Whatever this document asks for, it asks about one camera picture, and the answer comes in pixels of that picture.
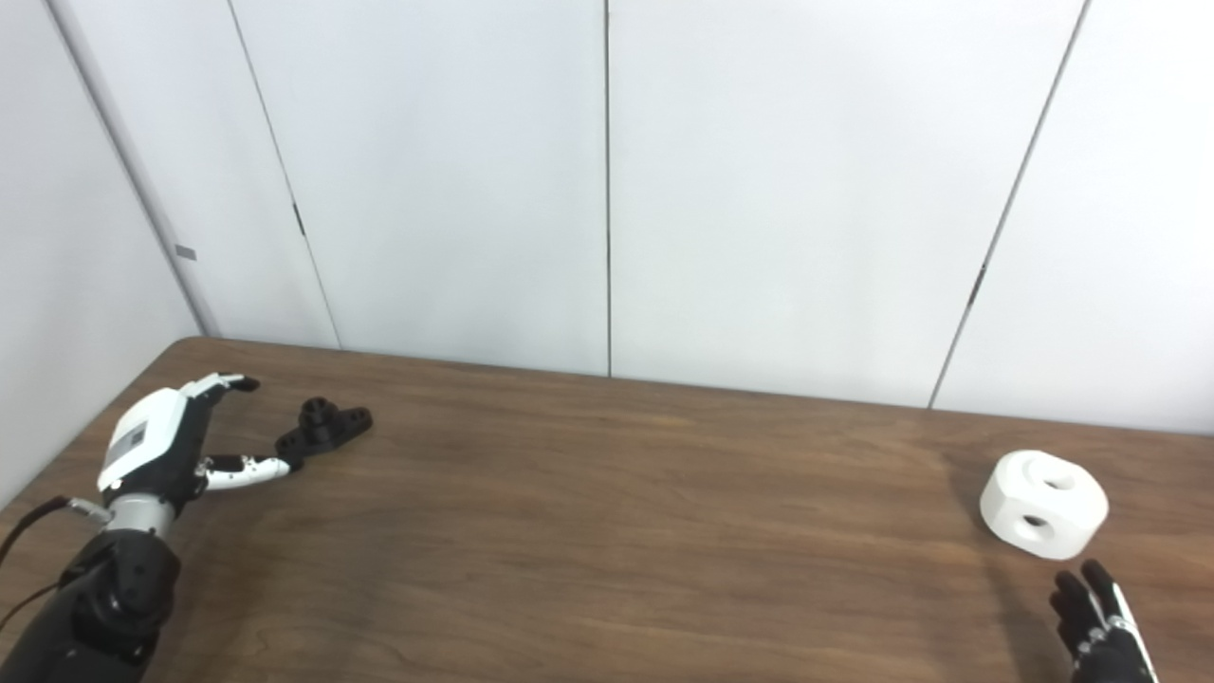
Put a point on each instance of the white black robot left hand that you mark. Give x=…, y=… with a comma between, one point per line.
x=147, y=436

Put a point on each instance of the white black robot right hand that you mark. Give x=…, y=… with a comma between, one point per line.
x=1110, y=650

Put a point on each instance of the black flanged holder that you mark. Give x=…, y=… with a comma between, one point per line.
x=318, y=432

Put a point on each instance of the round white piece with holes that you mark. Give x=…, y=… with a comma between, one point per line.
x=1029, y=489

